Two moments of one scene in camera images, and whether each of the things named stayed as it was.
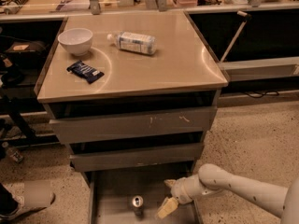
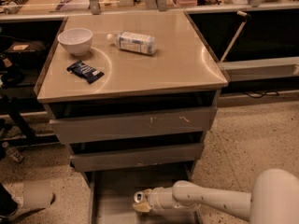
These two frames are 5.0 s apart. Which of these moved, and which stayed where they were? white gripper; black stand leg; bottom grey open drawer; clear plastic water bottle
Moved: white gripper
Stayed: bottom grey open drawer; black stand leg; clear plastic water bottle
